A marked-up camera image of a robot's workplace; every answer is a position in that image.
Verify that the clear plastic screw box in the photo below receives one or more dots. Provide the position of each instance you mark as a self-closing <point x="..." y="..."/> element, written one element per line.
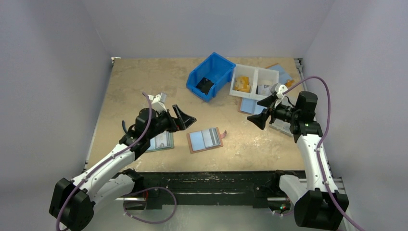
<point x="281" y="126"/>

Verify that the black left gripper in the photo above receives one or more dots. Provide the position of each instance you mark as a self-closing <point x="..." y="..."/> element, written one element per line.
<point x="184" y="121"/>

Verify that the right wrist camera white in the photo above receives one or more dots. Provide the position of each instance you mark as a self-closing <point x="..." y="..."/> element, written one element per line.
<point x="279" y="91"/>

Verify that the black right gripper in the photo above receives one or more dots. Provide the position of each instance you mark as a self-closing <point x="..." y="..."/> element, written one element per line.
<point x="272" y="112"/>

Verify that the orange card holder in tray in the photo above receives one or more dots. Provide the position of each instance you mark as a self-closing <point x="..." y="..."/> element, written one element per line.
<point x="242" y="84"/>

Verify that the card in white tray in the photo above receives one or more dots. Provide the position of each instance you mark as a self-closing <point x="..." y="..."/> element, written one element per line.
<point x="264" y="90"/>

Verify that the blue plastic bin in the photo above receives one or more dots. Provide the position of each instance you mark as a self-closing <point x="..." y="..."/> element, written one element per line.
<point x="216" y="68"/>

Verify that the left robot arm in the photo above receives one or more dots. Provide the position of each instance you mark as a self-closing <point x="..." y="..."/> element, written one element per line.
<point x="75" y="201"/>

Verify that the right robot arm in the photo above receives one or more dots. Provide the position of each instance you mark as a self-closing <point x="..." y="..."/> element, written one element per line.
<point x="319" y="204"/>

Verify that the white divided plastic tray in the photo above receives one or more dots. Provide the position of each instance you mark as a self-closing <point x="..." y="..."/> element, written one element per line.
<point x="257" y="76"/>

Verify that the black card in blue bin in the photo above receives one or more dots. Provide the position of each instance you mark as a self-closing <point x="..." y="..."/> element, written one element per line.
<point x="204" y="85"/>

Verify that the blue handled pliers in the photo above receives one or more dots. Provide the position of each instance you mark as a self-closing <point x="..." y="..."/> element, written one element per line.
<point x="124" y="127"/>

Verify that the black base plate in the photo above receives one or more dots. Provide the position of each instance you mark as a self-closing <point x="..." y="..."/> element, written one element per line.
<point x="258" y="189"/>

